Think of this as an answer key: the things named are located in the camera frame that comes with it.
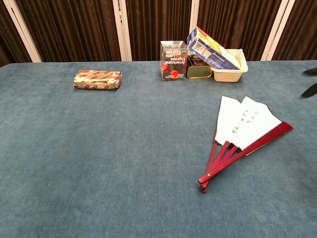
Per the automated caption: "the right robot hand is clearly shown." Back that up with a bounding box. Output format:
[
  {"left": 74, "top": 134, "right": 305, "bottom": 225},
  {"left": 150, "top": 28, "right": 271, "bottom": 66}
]
[{"left": 301, "top": 68, "right": 317, "bottom": 99}]

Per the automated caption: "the red ribbed paper folding fan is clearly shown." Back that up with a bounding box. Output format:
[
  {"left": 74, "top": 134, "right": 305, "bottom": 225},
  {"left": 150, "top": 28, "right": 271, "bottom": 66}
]
[{"left": 198, "top": 95, "right": 294, "bottom": 193}]

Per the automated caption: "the cream plastic tub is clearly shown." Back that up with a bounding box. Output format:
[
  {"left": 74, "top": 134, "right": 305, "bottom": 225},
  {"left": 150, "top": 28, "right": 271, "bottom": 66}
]
[{"left": 212, "top": 49, "right": 249, "bottom": 83}]

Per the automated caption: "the blue yellow carton box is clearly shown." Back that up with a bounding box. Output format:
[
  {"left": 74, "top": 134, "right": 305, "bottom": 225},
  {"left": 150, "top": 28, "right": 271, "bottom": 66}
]
[{"left": 187, "top": 26, "right": 241, "bottom": 70}]

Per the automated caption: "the dark green metal tin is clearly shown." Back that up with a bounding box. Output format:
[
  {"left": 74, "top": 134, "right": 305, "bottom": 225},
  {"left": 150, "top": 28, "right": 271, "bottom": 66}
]
[{"left": 186, "top": 54, "right": 213, "bottom": 79}]

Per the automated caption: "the clear plastic coffee capsule box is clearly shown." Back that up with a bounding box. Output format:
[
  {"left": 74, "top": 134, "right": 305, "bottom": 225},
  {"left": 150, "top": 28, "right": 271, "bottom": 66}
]
[{"left": 159, "top": 40, "right": 188, "bottom": 81}]

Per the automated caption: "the blue tablecloth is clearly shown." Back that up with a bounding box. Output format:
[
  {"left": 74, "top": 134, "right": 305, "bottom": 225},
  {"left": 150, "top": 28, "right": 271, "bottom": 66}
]
[{"left": 0, "top": 59, "right": 317, "bottom": 238}]

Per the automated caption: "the gold foil wrapped package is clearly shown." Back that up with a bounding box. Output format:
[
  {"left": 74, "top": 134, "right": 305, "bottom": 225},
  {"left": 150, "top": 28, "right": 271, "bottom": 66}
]
[{"left": 73, "top": 69, "right": 123, "bottom": 91}]

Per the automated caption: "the dark brown pleated curtain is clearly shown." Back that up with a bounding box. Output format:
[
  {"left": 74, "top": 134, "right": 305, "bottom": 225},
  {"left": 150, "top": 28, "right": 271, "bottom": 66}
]
[{"left": 0, "top": 0, "right": 317, "bottom": 67}]

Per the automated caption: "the white frame post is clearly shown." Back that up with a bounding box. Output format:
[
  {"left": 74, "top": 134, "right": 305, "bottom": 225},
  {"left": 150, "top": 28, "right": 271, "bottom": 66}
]
[
  {"left": 2, "top": 0, "right": 43, "bottom": 63},
  {"left": 261, "top": 0, "right": 297, "bottom": 61},
  {"left": 189, "top": 0, "right": 201, "bottom": 44},
  {"left": 112, "top": 0, "right": 133, "bottom": 61}
]

